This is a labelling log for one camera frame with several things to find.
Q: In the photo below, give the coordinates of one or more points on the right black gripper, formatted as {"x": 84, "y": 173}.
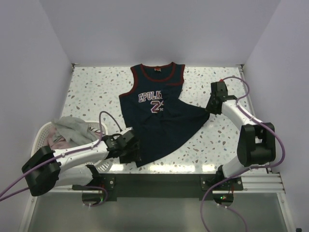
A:
{"x": 209, "y": 108}

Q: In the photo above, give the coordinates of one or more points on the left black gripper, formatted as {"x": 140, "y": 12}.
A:
{"x": 135, "y": 155}

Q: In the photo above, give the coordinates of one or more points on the navy basketball tank top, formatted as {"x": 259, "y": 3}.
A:
{"x": 161, "y": 122}

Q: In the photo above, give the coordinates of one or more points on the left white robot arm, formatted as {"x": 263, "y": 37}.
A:
{"x": 48, "y": 168}

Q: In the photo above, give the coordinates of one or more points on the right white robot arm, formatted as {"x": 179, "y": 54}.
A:
{"x": 256, "y": 145}

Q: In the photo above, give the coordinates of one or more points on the striped white garment in basket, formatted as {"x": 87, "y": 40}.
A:
{"x": 97, "y": 131}

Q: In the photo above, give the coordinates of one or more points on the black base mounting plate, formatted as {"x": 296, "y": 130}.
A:
{"x": 115, "y": 186}

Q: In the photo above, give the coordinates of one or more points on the grey garment in basket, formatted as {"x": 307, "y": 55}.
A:
{"x": 73, "y": 131}

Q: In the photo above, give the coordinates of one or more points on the pink garment in basket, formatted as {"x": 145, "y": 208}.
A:
{"x": 55, "y": 142}

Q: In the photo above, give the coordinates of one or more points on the white laundry basket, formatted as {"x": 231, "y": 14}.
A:
{"x": 41, "y": 138}

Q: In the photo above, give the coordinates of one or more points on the aluminium frame rail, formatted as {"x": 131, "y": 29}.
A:
{"x": 262, "y": 183}

